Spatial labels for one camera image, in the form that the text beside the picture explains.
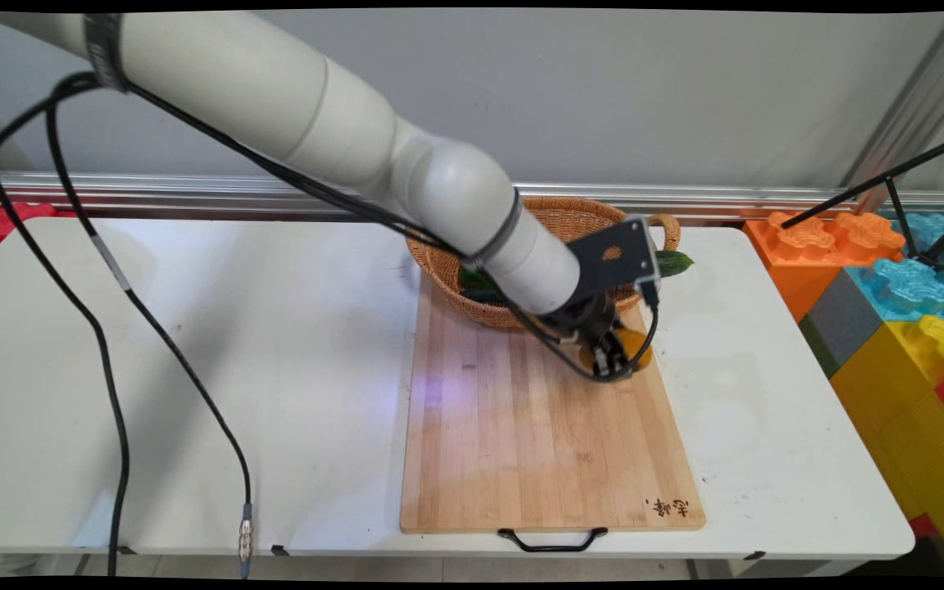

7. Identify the orange giant toy block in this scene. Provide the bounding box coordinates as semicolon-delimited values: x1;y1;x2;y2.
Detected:
744;211;906;323

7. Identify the black camera cable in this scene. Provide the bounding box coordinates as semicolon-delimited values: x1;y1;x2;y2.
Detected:
0;72;661;578

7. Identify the blue giant toy block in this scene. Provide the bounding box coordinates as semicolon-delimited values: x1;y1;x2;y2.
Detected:
845;213;944;323

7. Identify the black tripod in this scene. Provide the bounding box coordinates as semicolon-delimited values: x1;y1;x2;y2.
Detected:
781;131;944;275

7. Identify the grey giant toy block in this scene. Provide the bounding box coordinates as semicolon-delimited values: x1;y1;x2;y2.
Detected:
804;269;887;367

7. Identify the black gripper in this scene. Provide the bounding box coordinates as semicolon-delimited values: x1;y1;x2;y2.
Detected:
549;293;638;376

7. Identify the aluminium rail along wall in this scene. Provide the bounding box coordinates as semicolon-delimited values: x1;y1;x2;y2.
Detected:
0;170;944;224

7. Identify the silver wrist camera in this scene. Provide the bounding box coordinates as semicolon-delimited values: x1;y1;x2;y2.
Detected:
642;216;663;284

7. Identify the bamboo cutting board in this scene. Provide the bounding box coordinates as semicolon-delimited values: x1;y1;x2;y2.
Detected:
400;283;707;534

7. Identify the black cable with metal connector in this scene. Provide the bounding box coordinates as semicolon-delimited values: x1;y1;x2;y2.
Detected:
44;82;255;579

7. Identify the yellow giant toy block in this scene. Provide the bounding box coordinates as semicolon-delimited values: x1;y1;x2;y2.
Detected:
829;315;944;577

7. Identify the brown potato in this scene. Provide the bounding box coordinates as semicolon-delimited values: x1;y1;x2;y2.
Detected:
577;326;655;376

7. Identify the black wrist camera mount plate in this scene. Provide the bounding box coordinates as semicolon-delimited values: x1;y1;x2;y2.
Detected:
565;216;651;306

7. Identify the long dark green cucumber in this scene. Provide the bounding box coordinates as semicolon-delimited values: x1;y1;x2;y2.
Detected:
460;251;696;306

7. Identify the woven wicker basket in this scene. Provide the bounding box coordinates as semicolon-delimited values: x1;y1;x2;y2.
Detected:
405;197;683;332

